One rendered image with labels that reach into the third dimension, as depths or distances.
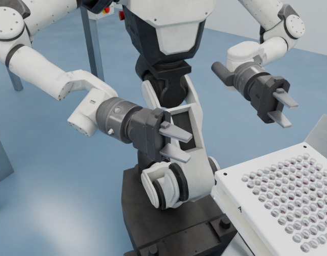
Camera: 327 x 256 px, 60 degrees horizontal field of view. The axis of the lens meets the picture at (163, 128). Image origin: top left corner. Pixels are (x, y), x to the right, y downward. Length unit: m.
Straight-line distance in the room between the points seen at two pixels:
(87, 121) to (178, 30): 0.42
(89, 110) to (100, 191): 1.19
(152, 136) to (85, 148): 1.59
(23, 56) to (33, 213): 1.24
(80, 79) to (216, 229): 0.95
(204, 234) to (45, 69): 1.00
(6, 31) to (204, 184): 0.73
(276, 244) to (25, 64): 0.61
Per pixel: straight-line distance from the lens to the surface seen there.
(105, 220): 1.66
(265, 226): 0.53
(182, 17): 0.88
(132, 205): 1.49
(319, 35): 3.91
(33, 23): 0.77
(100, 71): 2.02
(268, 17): 1.04
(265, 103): 0.72
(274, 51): 0.97
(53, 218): 1.75
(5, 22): 0.73
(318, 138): 0.88
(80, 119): 0.64
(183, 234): 1.36
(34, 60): 0.70
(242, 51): 0.84
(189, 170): 0.98
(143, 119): 0.55
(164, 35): 0.88
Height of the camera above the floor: 1.35
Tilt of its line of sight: 38 degrees down
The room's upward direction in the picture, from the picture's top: straight up
